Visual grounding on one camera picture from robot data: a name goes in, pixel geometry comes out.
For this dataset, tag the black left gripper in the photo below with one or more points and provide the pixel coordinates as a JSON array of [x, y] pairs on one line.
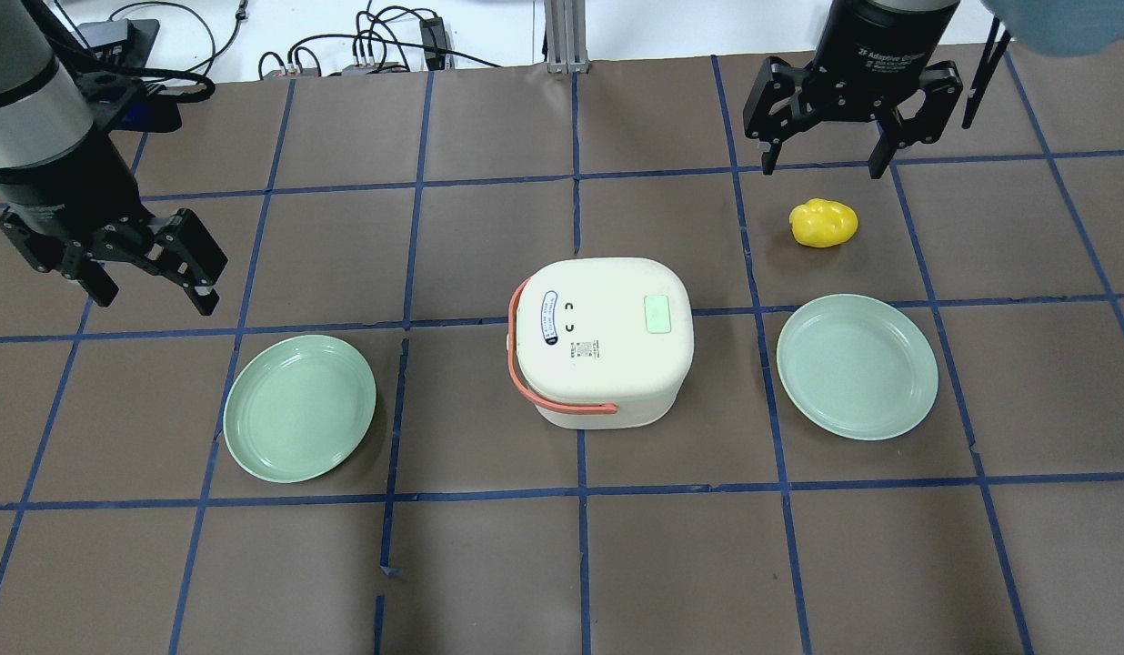
[[55, 197]]

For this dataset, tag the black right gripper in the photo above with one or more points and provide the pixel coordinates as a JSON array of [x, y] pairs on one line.
[[876, 41]]

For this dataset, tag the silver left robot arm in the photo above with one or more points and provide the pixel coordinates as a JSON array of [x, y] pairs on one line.
[[42, 112]]

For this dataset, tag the green plate left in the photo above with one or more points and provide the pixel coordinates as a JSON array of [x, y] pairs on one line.
[[299, 409]]

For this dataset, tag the green plate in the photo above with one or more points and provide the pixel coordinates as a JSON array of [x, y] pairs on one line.
[[857, 367], [299, 409]]

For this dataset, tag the green plate right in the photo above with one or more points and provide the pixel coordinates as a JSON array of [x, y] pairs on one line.
[[857, 367]]

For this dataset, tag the black power adapter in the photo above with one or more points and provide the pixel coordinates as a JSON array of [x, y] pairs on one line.
[[435, 43]]

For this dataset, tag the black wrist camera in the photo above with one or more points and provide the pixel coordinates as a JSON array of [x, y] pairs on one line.
[[135, 98]]

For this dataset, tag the aluminium frame post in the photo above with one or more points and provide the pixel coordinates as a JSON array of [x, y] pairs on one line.
[[566, 37]]

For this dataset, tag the white rice cooker orange handle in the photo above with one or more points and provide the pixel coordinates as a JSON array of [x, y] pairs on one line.
[[601, 342]]

